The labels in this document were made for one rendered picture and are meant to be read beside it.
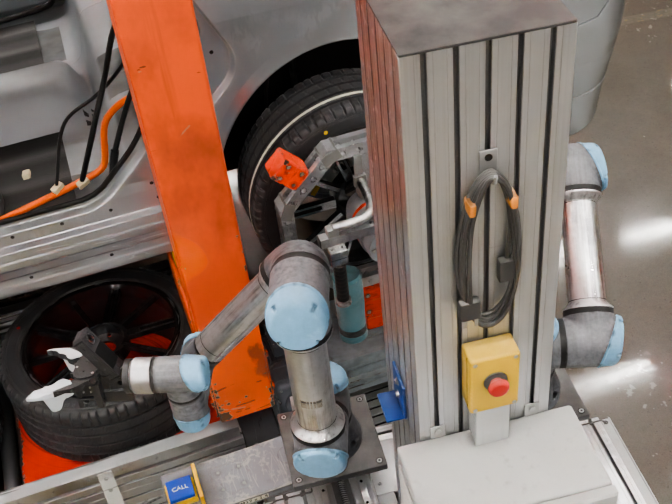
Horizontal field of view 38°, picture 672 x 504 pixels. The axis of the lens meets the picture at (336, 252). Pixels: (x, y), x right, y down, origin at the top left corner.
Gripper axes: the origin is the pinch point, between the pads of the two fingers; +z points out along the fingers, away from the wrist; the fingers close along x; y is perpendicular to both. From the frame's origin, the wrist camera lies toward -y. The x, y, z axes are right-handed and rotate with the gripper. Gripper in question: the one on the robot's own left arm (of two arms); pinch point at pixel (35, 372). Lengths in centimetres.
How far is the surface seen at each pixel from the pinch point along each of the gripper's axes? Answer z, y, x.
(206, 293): -26, 16, 47
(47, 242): 28, 21, 84
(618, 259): -158, 101, 176
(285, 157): -45, -1, 86
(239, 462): -26, 73, 45
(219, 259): -31, 6, 48
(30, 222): 32, 15, 86
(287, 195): -43, 14, 90
